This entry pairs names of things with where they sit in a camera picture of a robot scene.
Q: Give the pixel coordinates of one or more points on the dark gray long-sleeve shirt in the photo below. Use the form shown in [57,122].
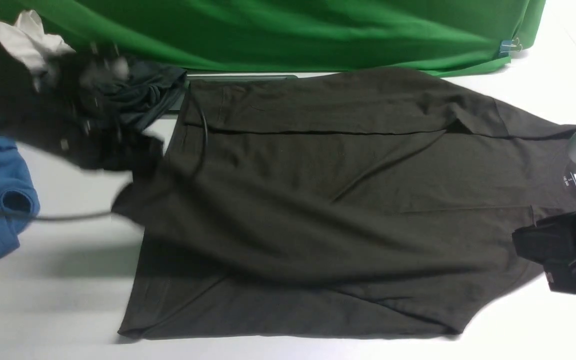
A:
[376,203]

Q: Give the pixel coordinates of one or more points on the green backdrop cloth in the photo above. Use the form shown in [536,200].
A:
[440,37]

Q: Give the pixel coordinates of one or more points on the blue binder clip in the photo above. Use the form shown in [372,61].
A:
[509,46]

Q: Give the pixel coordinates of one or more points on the gray table cable hatch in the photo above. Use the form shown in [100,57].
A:
[176,107]

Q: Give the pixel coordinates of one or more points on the white crumpled shirt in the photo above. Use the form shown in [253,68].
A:
[27,41]

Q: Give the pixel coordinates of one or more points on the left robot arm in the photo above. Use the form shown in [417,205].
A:
[59,110]

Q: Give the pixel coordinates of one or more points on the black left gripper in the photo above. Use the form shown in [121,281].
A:
[75,80]

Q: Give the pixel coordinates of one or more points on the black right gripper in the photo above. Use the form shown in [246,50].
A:
[551,243]

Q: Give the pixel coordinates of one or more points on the dark teal crumpled shirt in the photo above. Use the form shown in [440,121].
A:
[145,92]

